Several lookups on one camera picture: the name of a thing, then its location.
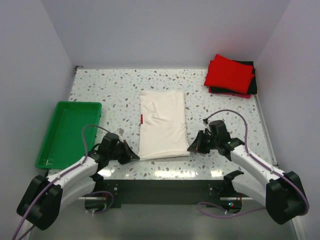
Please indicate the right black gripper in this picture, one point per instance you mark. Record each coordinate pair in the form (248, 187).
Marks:
(197, 146)

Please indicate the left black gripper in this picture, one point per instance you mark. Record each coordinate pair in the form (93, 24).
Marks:
(128, 154)

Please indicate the white t shirt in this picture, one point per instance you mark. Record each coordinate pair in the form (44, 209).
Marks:
(163, 127)

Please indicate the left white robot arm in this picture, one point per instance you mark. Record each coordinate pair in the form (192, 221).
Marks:
(46, 197)

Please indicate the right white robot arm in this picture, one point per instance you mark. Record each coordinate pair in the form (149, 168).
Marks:
(281, 193)

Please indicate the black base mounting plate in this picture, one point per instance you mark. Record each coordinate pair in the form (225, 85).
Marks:
(115, 193)

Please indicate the green plastic tray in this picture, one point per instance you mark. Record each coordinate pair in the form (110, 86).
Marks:
(63, 145)

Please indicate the red folded t shirt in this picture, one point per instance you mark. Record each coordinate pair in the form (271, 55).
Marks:
(229, 74)

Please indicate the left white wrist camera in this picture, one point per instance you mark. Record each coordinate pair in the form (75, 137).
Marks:
(120, 131)

